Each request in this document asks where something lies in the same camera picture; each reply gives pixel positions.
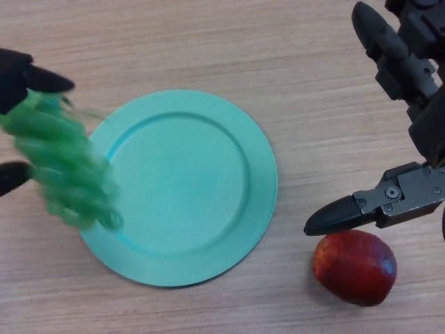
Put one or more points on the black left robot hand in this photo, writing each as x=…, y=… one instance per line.
x=14, y=76

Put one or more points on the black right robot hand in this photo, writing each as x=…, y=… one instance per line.
x=427, y=135

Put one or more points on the green grapes bunch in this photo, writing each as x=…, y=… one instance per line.
x=66, y=163

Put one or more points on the red apple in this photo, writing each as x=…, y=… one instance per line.
x=354, y=268

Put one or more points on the round green plate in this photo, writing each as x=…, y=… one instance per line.
x=187, y=188

